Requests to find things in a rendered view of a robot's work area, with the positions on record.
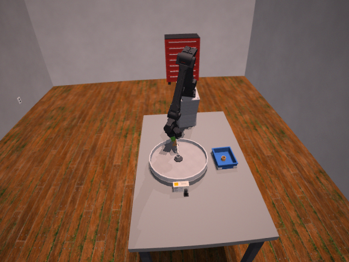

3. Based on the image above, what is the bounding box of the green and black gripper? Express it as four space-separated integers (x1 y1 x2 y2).
165 132 176 142

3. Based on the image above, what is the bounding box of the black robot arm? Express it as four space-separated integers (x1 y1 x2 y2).
164 46 197 139

